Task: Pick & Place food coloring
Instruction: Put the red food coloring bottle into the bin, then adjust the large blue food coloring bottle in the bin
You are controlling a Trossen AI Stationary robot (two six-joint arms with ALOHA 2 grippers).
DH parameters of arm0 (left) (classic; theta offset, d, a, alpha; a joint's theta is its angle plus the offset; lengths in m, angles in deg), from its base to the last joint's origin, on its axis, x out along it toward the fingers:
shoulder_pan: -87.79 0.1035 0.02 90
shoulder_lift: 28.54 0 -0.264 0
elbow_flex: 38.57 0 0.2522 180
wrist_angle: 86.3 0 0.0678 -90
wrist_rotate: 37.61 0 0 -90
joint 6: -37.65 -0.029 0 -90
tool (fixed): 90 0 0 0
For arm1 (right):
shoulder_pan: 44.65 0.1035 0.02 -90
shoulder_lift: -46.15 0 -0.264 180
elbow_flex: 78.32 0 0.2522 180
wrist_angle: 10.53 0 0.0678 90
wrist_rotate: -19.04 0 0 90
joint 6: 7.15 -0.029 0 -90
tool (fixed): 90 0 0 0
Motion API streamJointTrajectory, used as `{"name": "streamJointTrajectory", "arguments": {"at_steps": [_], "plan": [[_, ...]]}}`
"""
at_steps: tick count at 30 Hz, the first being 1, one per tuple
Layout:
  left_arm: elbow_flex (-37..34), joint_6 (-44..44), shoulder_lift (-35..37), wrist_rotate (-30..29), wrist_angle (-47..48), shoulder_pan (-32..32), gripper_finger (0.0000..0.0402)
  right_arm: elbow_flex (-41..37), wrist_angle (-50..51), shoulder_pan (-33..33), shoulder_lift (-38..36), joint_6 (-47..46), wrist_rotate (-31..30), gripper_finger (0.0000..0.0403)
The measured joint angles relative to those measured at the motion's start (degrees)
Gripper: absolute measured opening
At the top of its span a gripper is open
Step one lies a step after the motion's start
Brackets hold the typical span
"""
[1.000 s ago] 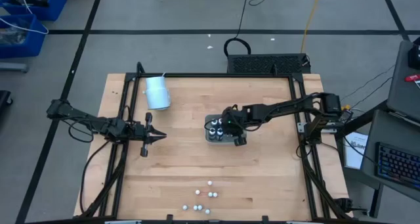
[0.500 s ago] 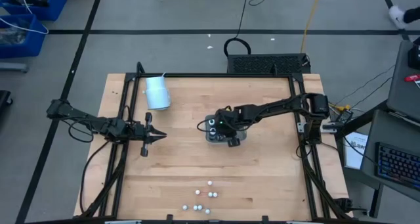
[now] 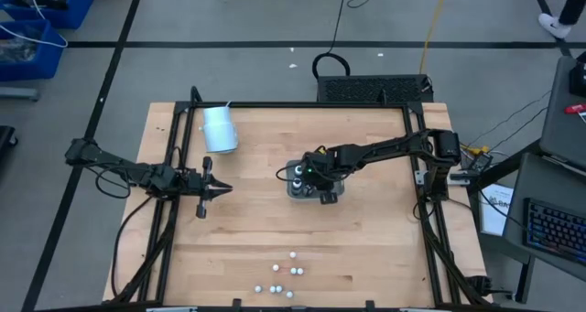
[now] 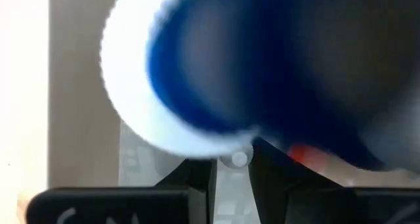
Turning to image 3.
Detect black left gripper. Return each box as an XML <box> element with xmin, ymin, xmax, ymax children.
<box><xmin>176</xmin><ymin>155</ymin><xmax>233</xmax><ymax>221</ymax></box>

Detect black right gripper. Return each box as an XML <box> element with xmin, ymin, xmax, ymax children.
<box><xmin>301</xmin><ymin>150</ymin><xmax>350</xmax><ymax>206</ymax></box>

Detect grey plastic tray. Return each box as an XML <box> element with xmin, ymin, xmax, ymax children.
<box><xmin>286</xmin><ymin>159</ymin><xmax>346</xmax><ymax>202</ymax></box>

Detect white cylindrical container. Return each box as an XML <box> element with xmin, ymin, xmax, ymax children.
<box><xmin>198</xmin><ymin>102</ymin><xmax>240</xmax><ymax>156</ymax></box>

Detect black computer case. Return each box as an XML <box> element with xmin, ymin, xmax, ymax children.
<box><xmin>316</xmin><ymin>73</ymin><xmax>434</xmax><ymax>105</ymax></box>

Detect small black electronics box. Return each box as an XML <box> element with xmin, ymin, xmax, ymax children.
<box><xmin>471</xmin><ymin>152</ymin><xmax>494</xmax><ymax>174</ymax></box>

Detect white paper sheet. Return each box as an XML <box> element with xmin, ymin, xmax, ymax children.
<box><xmin>478</xmin><ymin>182</ymin><xmax>515</xmax><ymax>238</ymax></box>

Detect blue plastic bin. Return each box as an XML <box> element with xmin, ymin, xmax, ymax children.
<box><xmin>0</xmin><ymin>19</ymin><xmax>66</xmax><ymax>82</ymax></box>
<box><xmin>0</xmin><ymin>0</ymin><xmax>95</xmax><ymax>30</ymax></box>

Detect grey metal bar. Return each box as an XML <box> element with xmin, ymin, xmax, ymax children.
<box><xmin>0</xmin><ymin>86</ymin><xmax>40</xmax><ymax>102</ymax></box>

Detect black backlit keyboard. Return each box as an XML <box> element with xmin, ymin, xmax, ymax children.
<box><xmin>523</xmin><ymin>197</ymin><xmax>586</xmax><ymax>265</ymax></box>

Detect dark grey desk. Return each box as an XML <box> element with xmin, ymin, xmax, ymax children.
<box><xmin>538</xmin><ymin>55</ymin><xmax>586</xmax><ymax>169</ymax></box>

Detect black desk object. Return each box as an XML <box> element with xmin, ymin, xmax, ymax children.
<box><xmin>569</xmin><ymin>50</ymin><xmax>586</xmax><ymax>98</ymax></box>

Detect person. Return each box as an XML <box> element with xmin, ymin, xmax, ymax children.
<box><xmin>537</xmin><ymin>0</ymin><xmax>586</xmax><ymax>39</ymax></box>

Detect black table frame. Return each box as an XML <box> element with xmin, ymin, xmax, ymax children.
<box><xmin>109</xmin><ymin>86</ymin><xmax>494</xmax><ymax>309</ymax></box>

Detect black floor cable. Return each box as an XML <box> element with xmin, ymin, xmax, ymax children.
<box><xmin>311</xmin><ymin>0</ymin><xmax>352</xmax><ymax>81</ymax></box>

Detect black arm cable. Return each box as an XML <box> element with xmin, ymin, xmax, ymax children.
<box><xmin>94</xmin><ymin>165</ymin><xmax>155</xmax><ymax>299</ymax></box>

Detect yellow cable connector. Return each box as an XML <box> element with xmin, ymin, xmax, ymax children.
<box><xmin>460</xmin><ymin>143</ymin><xmax>491</xmax><ymax>156</ymax></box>

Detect yellow cable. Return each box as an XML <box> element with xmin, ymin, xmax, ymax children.
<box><xmin>418</xmin><ymin>0</ymin><xmax>452</xmax><ymax>75</ymax></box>

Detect white cable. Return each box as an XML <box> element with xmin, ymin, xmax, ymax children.
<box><xmin>0</xmin><ymin>0</ymin><xmax>69</xmax><ymax>48</ymax></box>

